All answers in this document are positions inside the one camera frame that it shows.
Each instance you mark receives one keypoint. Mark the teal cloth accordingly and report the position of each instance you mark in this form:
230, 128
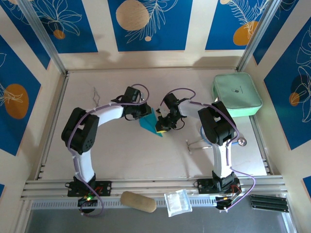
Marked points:
148, 123

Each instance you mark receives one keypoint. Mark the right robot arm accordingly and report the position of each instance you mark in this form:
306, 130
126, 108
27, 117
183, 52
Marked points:
216, 121

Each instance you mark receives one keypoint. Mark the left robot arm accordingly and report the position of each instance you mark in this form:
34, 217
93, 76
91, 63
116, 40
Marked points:
80, 131

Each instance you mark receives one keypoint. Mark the stethoscope with blue tube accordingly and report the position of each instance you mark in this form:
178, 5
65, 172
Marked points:
201, 146

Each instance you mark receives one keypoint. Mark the mint green zip pouch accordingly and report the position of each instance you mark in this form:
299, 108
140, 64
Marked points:
235, 94

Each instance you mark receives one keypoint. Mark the clear plastic bag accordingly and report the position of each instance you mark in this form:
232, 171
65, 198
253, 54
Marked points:
177, 202

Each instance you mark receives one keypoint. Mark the black ridged block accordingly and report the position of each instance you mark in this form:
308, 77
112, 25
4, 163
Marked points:
269, 203

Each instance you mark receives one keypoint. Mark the wide aluminium base rail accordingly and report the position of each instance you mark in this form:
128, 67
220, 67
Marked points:
158, 185

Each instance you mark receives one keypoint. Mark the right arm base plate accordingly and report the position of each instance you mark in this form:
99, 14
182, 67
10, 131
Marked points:
204, 185

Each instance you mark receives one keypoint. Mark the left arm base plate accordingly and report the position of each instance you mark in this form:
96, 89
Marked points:
107, 188

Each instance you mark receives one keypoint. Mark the blue floral wall panel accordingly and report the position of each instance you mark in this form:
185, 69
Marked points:
218, 24
24, 72
279, 109
170, 36
73, 36

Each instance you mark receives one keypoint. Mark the aluminium frame post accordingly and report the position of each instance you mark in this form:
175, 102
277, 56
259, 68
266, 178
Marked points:
43, 38
257, 36

